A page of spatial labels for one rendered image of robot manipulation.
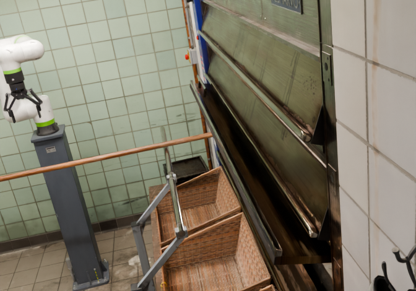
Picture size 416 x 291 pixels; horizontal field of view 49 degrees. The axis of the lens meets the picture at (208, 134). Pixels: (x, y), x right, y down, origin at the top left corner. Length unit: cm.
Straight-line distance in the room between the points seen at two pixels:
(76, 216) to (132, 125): 92
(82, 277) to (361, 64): 307
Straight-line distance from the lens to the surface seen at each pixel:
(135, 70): 370
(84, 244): 348
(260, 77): 149
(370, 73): 80
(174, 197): 202
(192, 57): 334
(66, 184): 325
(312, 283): 149
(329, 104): 100
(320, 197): 119
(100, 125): 383
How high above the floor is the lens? 214
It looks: 22 degrees down
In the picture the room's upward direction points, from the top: 9 degrees counter-clockwise
